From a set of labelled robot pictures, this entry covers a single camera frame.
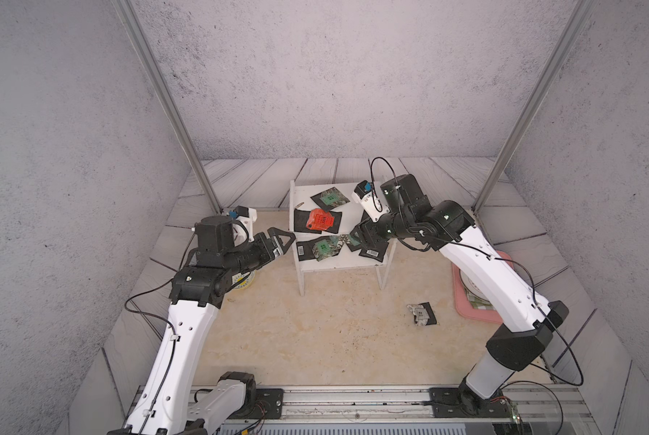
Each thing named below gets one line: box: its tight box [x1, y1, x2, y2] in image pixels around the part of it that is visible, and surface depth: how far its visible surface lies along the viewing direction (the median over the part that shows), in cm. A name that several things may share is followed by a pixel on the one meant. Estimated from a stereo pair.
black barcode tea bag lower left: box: [295, 235, 330, 261], surface depth 89 cm
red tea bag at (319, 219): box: [305, 208, 335, 232], surface depth 74 cm
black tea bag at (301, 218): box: [293, 208, 343, 234], surface depth 74 cm
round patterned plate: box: [459, 269, 491, 302], surface depth 48 cm
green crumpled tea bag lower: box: [311, 234, 350, 262], surface depth 88 cm
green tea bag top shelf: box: [309, 186, 351, 213], surface depth 79 cm
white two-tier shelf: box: [289, 179, 398, 297], surface depth 82 cm
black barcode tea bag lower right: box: [358, 241, 389, 262], surface depth 88 cm
